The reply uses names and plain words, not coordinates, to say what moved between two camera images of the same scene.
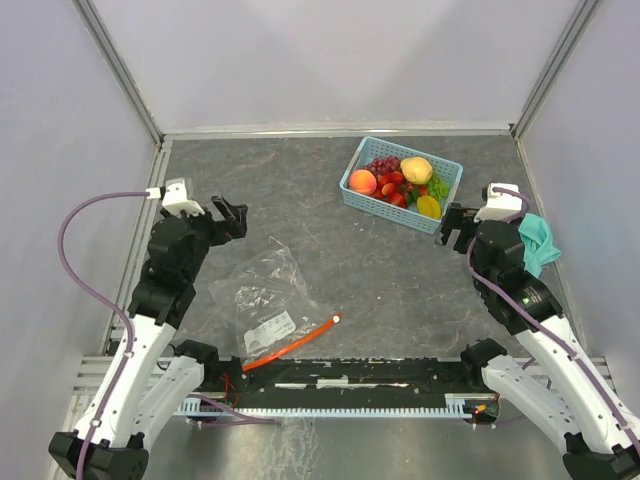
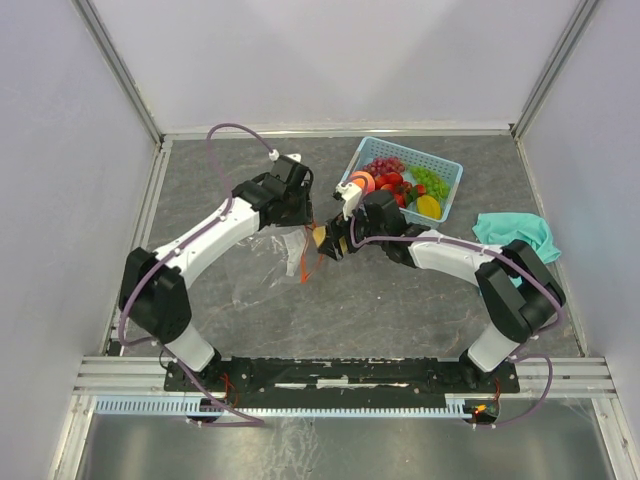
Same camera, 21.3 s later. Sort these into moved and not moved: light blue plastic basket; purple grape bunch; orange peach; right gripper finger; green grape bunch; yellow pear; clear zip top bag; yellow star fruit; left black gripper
Moved: left black gripper; clear zip top bag; yellow pear; right gripper finger
Not moved: yellow star fruit; green grape bunch; light blue plastic basket; orange peach; purple grape bunch
